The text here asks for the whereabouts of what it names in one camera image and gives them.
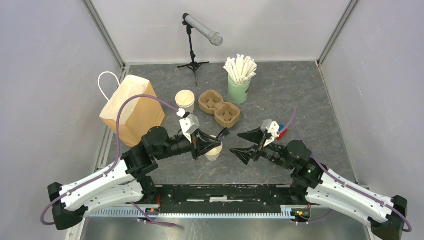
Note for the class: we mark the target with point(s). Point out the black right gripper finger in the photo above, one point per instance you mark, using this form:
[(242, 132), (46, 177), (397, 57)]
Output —
[(254, 136), (246, 154)]

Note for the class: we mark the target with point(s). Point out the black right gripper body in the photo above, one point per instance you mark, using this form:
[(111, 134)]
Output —
[(272, 152)]

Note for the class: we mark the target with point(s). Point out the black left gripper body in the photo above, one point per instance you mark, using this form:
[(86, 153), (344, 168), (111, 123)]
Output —
[(193, 143)]

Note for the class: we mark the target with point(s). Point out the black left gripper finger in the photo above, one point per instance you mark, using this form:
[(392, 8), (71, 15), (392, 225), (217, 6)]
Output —
[(205, 145), (202, 136)]

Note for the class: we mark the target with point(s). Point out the white paper cup printed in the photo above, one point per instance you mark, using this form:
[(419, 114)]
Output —
[(185, 99)]

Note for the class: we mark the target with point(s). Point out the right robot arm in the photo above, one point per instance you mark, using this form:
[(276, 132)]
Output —
[(315, 183)]

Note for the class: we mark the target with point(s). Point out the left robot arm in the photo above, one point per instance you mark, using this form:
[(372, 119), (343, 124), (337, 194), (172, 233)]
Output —
[(126, 180)]

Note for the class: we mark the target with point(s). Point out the brown pulp cup carrier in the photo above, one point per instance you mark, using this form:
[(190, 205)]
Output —
[(226, 114)]

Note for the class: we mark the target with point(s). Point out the red toy brick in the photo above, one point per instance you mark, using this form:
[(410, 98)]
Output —
[(282, 134)]

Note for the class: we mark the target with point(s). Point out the brown paper bag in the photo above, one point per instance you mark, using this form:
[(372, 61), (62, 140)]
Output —
[(138, 116)]

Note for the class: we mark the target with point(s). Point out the black microphone stand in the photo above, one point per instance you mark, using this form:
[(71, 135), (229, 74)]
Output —
[(193, 65)]

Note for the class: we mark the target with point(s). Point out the grey microphone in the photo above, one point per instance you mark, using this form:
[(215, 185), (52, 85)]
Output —
[(214, 37)]

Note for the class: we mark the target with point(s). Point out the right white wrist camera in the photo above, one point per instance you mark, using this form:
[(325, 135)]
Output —
[(270, 130)]

